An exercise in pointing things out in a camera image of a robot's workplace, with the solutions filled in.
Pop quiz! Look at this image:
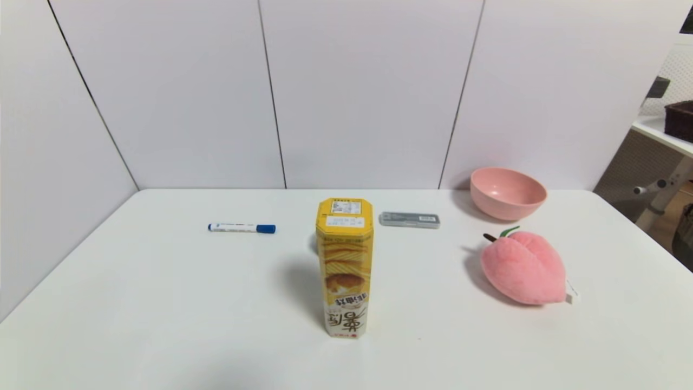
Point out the yellow potato chips box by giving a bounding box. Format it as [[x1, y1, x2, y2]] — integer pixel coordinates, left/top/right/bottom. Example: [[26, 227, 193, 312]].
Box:
[[316, 198, 374, 338]]

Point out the pink bowl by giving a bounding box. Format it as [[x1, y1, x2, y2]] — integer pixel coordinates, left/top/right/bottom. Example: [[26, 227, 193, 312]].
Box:
[[470, 167, 547, 221]]

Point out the dark grey flat object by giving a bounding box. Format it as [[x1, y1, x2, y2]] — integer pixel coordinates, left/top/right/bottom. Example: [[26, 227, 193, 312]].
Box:
[[646, 76, 671, 99]]

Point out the blue whiteboard marker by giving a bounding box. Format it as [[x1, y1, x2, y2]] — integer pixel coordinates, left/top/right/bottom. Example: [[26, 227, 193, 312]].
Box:
[[208, 223, 276, 234]]

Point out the pink plush peach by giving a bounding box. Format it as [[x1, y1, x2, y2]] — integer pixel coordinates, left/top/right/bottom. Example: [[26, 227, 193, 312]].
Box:
[[480, 226, 580, 306]]

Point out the white desk top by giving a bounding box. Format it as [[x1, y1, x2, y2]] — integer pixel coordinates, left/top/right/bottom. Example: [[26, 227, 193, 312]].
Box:
[[632, 116, 693, 158]]

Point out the white desk leg with knob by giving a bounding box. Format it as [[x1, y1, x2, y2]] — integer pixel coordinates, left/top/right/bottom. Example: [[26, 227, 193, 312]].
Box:
[[633, 157, 693, 229]]

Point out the dark woven basket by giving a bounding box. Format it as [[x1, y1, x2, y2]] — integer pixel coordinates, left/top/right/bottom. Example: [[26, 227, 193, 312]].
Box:
[[664, 101, 693, 143]]

